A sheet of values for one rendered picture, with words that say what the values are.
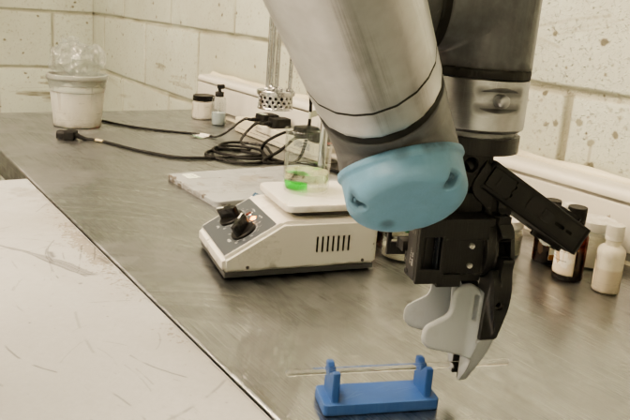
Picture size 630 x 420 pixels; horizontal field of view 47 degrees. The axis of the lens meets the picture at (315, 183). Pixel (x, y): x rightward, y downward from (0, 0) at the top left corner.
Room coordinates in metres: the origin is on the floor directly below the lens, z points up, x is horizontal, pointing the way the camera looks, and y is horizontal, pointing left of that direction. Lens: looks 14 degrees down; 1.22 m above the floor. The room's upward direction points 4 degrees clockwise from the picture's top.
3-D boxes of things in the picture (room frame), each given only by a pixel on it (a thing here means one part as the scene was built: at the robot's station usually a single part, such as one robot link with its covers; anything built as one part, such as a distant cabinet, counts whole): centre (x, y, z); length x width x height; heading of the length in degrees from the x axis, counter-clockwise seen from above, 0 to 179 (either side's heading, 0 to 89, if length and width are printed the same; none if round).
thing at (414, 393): (0.55, -0.07, 0.92); 0.10 x 0.03 x 0.04; 104
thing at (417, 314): (0.58, -0.11, 0.97); 0.06 x 0.03 x 0.09; 105
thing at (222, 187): (1.26, 0.09, 0.91); 0.30 x 0.20 x 0.01; 125
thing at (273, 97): (1.27, 0.08, 1.17); 0.07 x 0.07 x 0.25
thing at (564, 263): (0.89, -0.34, 0.95); 0.04 x 0.04 x 0.10
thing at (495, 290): (0.54, -0.14, 1.01); 0.05 x 0.02 x 0.09; 15
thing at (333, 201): (0.90, 0.00, 0.98); 0.12 x 0.12 x 0.01; 23
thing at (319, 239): (0.89, 0.02, 0.94); 0.22 x 0.13 x 0.08; 112
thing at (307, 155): (0.91, 0.01, 1.03); 0.07 x 0.06 x 0.08; 117
